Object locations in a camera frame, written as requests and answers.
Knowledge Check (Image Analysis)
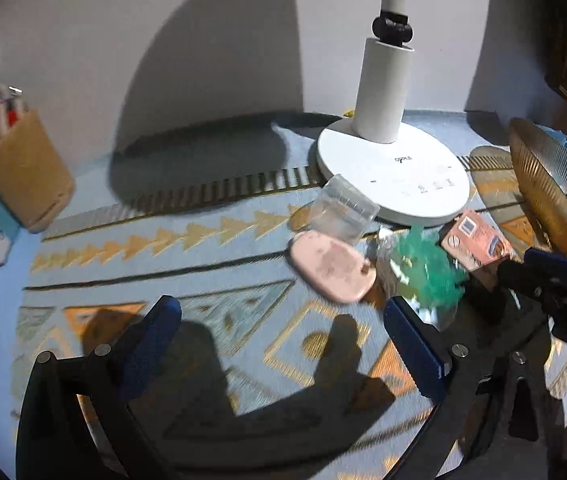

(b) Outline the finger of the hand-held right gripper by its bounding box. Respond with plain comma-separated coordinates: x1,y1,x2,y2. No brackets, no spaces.
522,247,567,282
496,259,565,307

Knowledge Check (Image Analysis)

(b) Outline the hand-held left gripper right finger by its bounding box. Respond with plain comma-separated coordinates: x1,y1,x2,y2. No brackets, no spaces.
383,296,548,480

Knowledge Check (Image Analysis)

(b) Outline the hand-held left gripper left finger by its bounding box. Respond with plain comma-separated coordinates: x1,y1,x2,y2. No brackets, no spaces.
16,295,184,480

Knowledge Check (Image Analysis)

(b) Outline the pink cardboard box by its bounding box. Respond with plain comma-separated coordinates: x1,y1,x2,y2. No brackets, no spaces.
437,210,515,275

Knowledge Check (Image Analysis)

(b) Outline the green plastic toy bundle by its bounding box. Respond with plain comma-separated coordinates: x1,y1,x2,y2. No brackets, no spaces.
376,225,467,329

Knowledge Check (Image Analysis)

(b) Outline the pink oval case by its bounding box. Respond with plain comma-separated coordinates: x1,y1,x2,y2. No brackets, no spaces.
287,230,377,305

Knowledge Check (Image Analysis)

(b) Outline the patterned blue mat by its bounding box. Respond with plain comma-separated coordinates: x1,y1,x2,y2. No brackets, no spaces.
8,110,567,480

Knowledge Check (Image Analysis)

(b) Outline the blue cloth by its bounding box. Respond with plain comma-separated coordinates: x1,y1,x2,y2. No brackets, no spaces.
533,124,567,144

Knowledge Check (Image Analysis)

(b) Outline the brown cardboard holder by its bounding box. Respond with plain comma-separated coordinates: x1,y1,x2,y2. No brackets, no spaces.
0,107,76,235

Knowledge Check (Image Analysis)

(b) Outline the white desk lamp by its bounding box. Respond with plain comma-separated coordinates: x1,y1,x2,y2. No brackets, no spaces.
316,0,472,224

